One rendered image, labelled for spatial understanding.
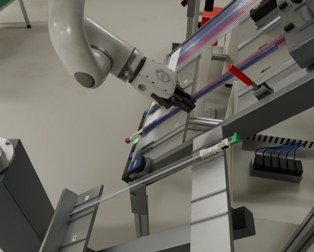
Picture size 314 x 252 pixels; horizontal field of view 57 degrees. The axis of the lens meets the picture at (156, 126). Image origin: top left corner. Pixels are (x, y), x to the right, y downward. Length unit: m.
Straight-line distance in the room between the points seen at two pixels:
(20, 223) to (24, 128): 1.11
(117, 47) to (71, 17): 0.13
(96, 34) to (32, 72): 2.10
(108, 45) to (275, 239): 0.80
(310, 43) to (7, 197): 0.94
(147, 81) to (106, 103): 1.59
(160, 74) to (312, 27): 0.33
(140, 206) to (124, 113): 1.31
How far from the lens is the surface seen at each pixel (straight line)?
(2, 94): 2.60
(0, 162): 1.05
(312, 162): 1.17
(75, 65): 0.62
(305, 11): 0.64
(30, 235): 1.30
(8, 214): 1.17
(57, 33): 0.62
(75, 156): 1.93
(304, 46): 0.61
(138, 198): 0.88
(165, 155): 0.77
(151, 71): 0.70
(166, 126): 0.91
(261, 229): 1.04
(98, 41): 0.68
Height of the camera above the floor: 1.43
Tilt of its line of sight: 45 degrees down
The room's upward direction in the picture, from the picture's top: straight up
